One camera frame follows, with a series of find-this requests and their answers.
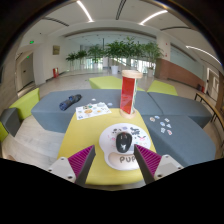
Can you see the brown wall plaque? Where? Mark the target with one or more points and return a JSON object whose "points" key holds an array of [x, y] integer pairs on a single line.
{"points": [[56, 50]]}

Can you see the dark grey seat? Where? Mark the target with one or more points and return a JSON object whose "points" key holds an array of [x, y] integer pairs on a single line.
{"points": [[10, 121]]}

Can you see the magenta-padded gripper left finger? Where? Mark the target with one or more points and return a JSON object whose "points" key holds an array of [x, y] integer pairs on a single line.
{"points": [[76, 165]]}

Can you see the white door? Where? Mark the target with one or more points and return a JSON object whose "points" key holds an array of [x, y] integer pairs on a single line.
{"points": [[27, 71]]}

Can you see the folded dark blue umbrella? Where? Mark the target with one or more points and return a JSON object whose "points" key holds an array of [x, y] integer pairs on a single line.
{"points": [[70, 101]]}

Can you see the round white printed mouse pad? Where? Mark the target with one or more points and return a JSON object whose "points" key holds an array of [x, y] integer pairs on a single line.
{"points": [[106, 136]]}

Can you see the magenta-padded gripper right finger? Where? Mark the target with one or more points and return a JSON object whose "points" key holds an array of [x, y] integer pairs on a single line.
{"points": [[151, 163]]}

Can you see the lime green bench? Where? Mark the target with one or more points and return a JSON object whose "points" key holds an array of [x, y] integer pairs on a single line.
{"points": [[162, 88], [103, 82], [26, 103]]}

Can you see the small printed sticker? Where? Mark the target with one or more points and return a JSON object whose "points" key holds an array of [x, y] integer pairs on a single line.
{"points": [[169, 132], [152, 119], [163, 130], [109, 104], [168, 125], [157, 117], [166, 120], [93, 99], [162, 123]]}

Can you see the group of potted plants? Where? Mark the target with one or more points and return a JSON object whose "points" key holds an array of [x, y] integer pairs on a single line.
{"points": [[116, 50]]}

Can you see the group of ceiling lights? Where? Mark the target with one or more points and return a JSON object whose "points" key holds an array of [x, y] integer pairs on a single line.
{"points": [[85, 10]]}

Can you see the wooden chair frame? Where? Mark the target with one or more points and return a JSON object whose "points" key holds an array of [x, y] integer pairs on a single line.
{"points": [[208, 105]]}

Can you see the green exit sign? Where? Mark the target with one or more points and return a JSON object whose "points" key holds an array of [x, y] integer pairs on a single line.
{"points": [[31, 42]]}

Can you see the red cylinder with wooden ends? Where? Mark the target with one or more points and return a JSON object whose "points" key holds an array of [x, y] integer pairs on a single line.
{"points": [[128, 95]]}

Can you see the black computer mouse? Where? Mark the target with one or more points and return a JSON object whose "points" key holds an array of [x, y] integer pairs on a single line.
{"points": [[124, 141]]}

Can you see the brown wooden counter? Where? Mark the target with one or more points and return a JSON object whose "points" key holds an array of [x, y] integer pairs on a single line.
{"points": [[176, 71]]}

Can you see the red fire extinguisher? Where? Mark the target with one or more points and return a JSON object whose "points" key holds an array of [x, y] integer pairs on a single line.
{"points": [[55, 72]]}

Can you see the white sticker sheet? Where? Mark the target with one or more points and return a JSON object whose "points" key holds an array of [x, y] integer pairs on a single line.
{"points": [[91, 111]]}

